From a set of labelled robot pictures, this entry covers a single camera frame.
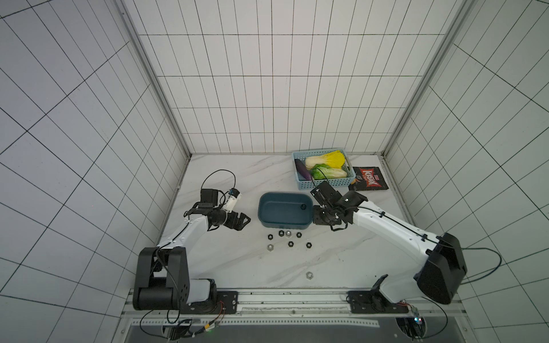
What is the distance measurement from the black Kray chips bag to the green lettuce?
2.8 inches

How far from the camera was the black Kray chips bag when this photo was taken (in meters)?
1.06

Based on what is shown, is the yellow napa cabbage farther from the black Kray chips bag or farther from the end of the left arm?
the end of the left arm

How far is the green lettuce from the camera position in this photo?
3.37 feet
